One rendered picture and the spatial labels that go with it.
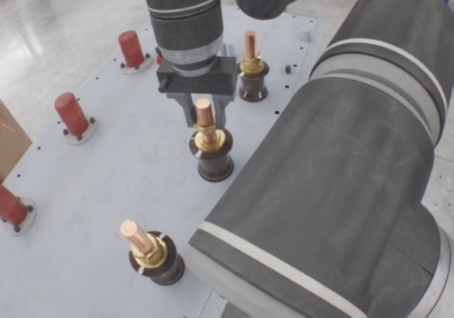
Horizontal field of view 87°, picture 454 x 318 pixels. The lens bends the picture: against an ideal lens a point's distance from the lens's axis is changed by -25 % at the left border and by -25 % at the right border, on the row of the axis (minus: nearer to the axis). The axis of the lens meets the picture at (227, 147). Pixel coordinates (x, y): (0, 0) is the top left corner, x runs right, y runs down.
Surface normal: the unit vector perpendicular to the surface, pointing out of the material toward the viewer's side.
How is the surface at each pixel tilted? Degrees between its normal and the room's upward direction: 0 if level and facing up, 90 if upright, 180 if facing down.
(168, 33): 90
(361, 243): 30
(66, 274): 0
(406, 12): 10
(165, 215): 0
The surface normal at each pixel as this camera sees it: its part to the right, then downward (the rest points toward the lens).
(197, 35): 0.34, 0.72
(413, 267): 0.14, -0.22
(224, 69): -0.09, -0.62
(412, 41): -0.03, -0.40
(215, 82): -0.19, 0.78
